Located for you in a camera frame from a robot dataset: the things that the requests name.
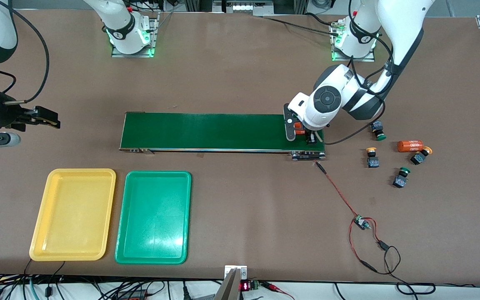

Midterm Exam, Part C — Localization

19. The green conveyor belt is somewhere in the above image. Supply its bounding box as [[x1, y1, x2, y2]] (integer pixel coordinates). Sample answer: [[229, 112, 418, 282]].
[[119, 112, 326, 162]]

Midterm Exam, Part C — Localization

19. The thin black table cable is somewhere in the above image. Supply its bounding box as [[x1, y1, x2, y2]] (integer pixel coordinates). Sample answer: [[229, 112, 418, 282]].
[[261, 16, 340, 36]]

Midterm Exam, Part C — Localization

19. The green plastic tray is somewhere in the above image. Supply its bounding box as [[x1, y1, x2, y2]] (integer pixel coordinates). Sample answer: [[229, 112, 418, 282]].
[[115, 170, 193, 265]]

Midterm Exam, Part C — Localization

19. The red black conveyor wire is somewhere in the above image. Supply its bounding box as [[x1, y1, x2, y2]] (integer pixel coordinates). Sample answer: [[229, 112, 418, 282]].
[[315, 161, 360, 219]]

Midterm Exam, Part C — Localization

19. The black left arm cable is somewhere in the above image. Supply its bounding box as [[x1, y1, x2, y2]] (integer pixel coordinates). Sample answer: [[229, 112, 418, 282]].
[[323, 0, 395, 145]]

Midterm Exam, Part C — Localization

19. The black cable with inline box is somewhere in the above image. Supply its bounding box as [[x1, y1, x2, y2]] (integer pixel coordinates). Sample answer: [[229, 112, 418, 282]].
[[44, 261, 65, 296]]

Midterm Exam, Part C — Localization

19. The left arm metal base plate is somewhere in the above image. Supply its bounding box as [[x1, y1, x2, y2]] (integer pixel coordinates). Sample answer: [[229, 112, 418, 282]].
[[332, 19, 376, 62]]

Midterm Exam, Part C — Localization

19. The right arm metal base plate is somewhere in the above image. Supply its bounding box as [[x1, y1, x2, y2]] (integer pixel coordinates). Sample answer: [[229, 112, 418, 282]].
[[111, 12, 159, 58]]

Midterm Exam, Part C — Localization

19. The aluminium frame structure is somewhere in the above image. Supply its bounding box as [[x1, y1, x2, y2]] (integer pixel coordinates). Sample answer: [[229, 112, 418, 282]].
[[184, 0, 309, 16]]

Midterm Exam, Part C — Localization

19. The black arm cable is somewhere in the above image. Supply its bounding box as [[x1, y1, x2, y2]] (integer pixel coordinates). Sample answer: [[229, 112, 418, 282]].
[[323, 0, 395, 145], [0, 0, 51, 105]]

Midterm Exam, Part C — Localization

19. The red power wire loop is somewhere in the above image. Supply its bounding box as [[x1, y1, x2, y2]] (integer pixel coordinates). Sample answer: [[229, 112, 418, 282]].
[[348, 217, 390, 274]]

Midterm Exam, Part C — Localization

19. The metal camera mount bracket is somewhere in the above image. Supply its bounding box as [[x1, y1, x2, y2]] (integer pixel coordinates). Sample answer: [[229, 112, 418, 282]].
[[214, 265, 249, 300]]

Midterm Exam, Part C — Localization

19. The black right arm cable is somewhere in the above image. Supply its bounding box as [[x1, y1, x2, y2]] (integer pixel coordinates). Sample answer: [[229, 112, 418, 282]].
[[0, 0, 51, 105]]

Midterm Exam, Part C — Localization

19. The white LED light bar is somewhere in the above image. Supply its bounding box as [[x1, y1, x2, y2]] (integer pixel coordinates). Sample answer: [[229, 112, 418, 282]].
[[232, 3, 275, 13]]

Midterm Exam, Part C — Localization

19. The red clip lead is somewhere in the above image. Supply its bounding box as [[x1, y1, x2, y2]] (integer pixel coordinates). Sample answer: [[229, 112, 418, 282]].
[[261, 281, 297, 300]]

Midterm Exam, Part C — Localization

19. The green mushroom push button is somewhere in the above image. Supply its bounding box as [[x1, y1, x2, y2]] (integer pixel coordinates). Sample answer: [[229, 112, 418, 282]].
[[369, 120, 387, 141], [392, 167, 411, 188]]

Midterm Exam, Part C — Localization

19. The yellow plastic tray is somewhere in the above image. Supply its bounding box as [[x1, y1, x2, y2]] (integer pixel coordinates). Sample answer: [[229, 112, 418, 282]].
[[29, 168, 117, 262]]

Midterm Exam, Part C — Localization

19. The yellow mushroom push button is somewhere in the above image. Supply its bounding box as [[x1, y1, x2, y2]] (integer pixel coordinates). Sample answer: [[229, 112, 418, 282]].
[[366, 147, 380, 168], [410, 147, 433, 165]]

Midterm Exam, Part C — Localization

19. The black power cable loop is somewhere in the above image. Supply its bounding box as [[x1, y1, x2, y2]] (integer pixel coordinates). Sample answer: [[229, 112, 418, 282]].
[[384, 246, 436, 295]]

